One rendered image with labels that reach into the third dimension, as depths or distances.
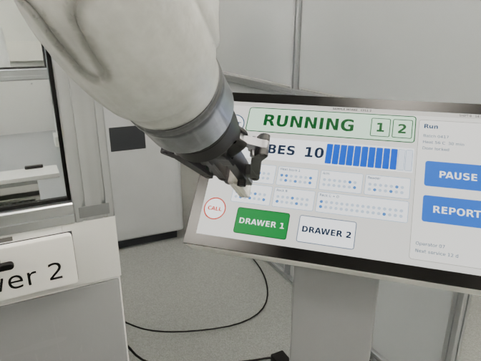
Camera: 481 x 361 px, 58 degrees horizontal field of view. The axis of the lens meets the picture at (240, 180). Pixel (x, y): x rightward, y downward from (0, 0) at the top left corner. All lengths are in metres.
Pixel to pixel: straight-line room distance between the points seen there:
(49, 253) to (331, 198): 0.56
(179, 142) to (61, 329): 0.74
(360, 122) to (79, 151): 0.53
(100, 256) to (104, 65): 0.74
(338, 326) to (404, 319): 0.93
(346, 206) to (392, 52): 0.98
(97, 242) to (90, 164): 0.17
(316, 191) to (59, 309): 0.60
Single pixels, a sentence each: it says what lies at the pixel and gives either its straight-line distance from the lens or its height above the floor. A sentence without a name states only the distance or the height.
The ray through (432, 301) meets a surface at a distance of 1.69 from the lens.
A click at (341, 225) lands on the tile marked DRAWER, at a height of 1.01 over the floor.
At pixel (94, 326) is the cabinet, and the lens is 1.07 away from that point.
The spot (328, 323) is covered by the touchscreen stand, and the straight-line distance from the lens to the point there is 0.91.
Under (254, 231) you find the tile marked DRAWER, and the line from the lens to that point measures 0.74.
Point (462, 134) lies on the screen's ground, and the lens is 0.81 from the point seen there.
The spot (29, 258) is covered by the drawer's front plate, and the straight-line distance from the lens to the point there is 0.95.
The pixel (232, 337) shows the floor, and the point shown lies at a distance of 2.07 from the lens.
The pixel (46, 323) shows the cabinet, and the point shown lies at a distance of 1.05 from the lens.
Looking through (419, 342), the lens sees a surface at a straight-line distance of 1.82.
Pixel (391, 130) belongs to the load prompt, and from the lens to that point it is 0.80.
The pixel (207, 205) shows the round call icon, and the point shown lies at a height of 1.02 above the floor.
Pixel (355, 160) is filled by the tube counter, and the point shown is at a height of 1.11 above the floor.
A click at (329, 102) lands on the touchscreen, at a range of 0.82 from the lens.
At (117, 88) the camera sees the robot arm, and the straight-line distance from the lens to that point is 0.29.
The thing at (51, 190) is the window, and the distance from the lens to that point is 0.93.
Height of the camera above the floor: 1.32
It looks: 20 degrees down
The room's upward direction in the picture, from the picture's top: straight up
